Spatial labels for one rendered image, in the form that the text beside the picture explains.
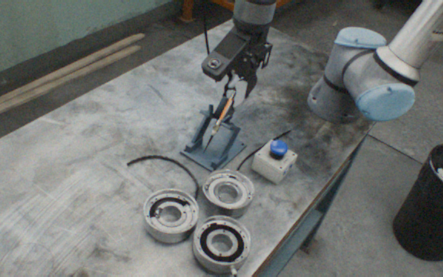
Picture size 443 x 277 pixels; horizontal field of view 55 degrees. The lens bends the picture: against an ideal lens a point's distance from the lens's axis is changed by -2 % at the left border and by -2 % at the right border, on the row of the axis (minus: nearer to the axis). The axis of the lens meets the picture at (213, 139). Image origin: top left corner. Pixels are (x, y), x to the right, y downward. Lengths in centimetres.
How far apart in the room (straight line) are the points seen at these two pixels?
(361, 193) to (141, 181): 149
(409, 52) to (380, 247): 122
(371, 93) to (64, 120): 69
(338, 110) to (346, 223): 98
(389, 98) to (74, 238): 70
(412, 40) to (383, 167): 150
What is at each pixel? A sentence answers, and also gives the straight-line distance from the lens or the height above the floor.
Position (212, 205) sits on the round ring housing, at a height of 83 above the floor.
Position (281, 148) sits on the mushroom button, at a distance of 94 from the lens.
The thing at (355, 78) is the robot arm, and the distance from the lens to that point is 105.
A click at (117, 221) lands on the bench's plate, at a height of 80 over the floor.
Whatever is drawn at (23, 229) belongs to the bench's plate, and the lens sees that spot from 87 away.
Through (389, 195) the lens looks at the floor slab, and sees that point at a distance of 231.
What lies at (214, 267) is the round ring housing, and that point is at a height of 83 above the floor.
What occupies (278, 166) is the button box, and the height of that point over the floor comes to 85.
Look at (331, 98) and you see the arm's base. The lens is 117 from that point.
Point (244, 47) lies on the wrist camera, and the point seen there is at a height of 108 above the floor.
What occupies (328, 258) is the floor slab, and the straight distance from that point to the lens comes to 192.
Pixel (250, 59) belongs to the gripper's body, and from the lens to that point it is 86.
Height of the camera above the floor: 149
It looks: 42 degrees down
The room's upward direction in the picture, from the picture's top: 11 degrees clockwise
